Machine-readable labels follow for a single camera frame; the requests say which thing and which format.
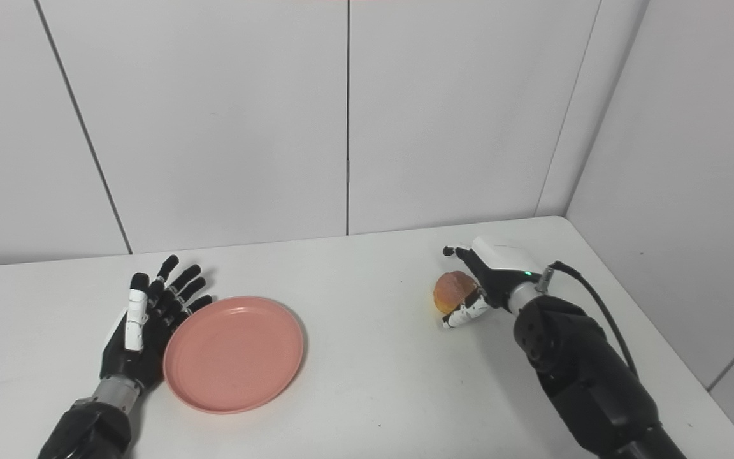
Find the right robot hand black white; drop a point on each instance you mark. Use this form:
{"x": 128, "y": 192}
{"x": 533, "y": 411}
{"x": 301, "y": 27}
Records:
{"x": 491, "y": 277}

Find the cream puff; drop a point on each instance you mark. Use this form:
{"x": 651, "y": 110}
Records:
{"x": 453, "y": 291}

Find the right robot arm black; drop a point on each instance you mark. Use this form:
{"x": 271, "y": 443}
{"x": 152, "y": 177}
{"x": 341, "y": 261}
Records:
{"x": 583, "y": 376}

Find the pink plate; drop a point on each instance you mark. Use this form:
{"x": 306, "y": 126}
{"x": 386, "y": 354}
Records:
{"x": 234, "y": 354}

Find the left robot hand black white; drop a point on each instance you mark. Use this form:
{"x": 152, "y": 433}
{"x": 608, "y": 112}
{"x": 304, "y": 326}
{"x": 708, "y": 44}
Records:
{"x": 147, "y": 322}

